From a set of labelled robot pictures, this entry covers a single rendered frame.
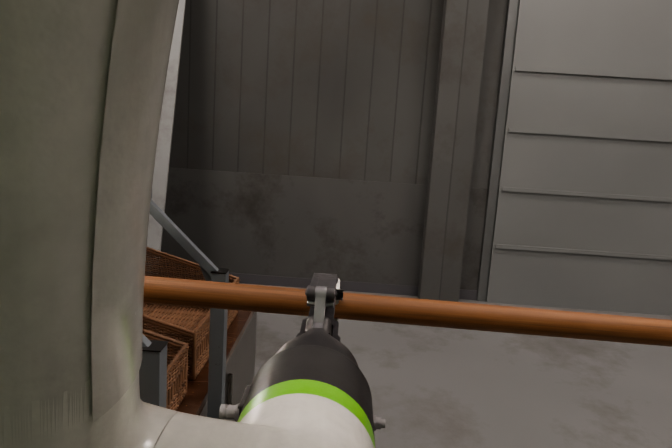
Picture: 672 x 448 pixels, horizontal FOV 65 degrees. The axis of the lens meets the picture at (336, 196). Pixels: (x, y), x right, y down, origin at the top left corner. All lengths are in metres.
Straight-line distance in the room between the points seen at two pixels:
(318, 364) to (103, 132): 0.25
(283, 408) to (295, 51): 3.90
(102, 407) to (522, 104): 4.10
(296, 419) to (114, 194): 0.17
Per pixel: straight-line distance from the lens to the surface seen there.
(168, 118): 3.82
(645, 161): 4.62
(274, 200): 4.19
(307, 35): 4.16
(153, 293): 0.63
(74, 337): 0.21
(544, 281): 4.51
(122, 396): 0.25
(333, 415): 0.33
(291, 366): 0.37
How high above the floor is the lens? 1.39
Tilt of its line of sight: 9 degrees down
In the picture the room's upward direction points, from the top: 4 degrees clockwise
